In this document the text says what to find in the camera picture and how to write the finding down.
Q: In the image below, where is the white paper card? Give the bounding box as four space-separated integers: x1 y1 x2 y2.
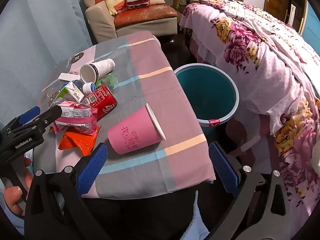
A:
58 72 80 80

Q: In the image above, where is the pink snack packet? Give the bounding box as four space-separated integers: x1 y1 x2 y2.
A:
51 100 98 133

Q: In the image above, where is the pink floral bedspread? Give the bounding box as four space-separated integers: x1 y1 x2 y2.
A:
179 0 320 230

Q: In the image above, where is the clear plastic bag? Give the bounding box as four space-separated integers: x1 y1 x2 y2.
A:
41 80 75 110

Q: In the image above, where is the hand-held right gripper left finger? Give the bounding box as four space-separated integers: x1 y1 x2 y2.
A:
24 142 110 240

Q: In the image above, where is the red soda can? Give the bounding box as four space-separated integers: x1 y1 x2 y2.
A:
81 85 117 121

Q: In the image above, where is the pink bed skirt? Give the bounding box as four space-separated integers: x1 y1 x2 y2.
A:
186 29 218 65

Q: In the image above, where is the orange snack wrapper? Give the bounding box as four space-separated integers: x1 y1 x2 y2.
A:
58 125 101 156

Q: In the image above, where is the blue-grey curtain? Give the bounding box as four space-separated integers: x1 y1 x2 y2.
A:
0 0 98 130

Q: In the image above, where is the person's left hand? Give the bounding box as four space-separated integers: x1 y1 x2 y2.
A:
4 157 34 213

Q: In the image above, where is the plaid tablecloth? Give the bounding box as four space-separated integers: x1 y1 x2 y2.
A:
41 31 217 200

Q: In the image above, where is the blue label water bottle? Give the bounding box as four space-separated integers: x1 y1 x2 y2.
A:
72 79 97 95

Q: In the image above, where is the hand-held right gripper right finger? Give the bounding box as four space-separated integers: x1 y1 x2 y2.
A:
209 141 297 240

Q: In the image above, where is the wooden door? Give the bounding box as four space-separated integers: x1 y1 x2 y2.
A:
264 0 290 23

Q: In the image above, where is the beige orange sofa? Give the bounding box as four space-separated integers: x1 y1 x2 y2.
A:
82 0 178 43

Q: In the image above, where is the blue wardrobe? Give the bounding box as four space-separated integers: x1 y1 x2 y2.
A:
300 2 320 53

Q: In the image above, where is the teal plastic bin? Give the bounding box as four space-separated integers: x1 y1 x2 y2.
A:
173 64 240 135

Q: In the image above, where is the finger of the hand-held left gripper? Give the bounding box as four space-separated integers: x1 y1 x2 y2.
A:
4 106 42 133
11 104 63 141

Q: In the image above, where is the white narrow panel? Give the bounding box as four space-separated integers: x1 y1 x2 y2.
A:
287 4 297 26

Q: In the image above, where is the green white carton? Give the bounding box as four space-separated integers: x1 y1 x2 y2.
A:
51 81 85 105

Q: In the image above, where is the green clear plastic wrapper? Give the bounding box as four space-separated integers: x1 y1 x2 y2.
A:
95 72 118 90

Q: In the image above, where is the pink paper cup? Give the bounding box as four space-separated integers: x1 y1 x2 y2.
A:
107 103 167 155

